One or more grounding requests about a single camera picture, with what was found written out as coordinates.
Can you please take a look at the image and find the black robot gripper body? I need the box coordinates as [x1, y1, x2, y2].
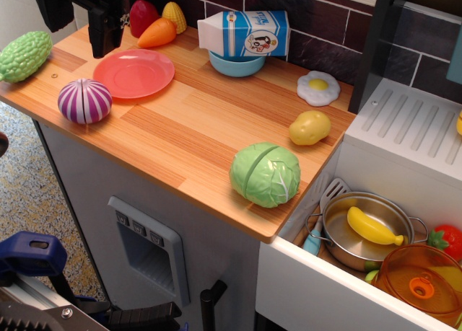
[36, 0, 130, 32]

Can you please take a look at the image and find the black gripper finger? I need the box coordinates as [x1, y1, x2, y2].
[88, 8, 123, 58]

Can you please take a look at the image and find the yellow toy potato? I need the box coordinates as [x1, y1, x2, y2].
[289, 110, 331, 146]

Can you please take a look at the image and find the pink plastic plate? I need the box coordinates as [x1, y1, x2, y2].
[93, 49, 175, 99]

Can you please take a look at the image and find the red toy pepper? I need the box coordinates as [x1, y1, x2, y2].
[130, 0, 160, 37]

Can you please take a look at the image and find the orange toy carrot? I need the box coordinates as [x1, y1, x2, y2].
[137, 17, 177, 48]

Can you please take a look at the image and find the yellow toy corn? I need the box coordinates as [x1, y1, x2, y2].
[162, 1, 187, 35]

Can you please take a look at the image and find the purple striped toy onion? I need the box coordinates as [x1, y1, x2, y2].
[58, 79, 113, 124]

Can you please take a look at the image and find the green toy bitter gourd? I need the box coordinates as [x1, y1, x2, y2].
[1, 31, 53, 83]

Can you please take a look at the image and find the blue white milk carton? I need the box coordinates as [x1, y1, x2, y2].
[197, 10, 290, 57]

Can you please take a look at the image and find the light blue bowl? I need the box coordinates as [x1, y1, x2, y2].
[209, 51, 266, 77]

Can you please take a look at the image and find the green toy cabbage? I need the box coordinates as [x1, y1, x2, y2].
[229, 142, 301, 208]

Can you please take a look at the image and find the toy fried egg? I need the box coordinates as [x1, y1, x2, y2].
[297, 71, 341, 107]

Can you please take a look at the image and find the blue clamp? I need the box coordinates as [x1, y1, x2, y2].
[1, 231, 67, 280]

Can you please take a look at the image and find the grey ice dispenser panel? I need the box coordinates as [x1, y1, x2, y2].
[108, 195, 190, 307]

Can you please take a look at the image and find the black clamp bar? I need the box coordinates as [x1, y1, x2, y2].
[105, 302, 181, 330]

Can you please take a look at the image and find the grey slotted spatula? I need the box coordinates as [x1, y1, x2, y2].
[302, 177, 352, 257]

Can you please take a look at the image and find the stainless steel pot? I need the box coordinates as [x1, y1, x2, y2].
[303, 192, 430, 273]

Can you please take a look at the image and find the yellow toy banana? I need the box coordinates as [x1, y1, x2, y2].
[346, 206, 404, 246]

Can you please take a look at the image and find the red toy strawberry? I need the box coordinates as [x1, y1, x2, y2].
[427, 224, 461, 262]

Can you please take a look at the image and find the orange transparent pot lid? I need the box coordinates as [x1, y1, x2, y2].
[372, 244, 461, 328]

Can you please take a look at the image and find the black cabinet door handle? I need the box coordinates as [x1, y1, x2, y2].
[200, 280, 227, 331]

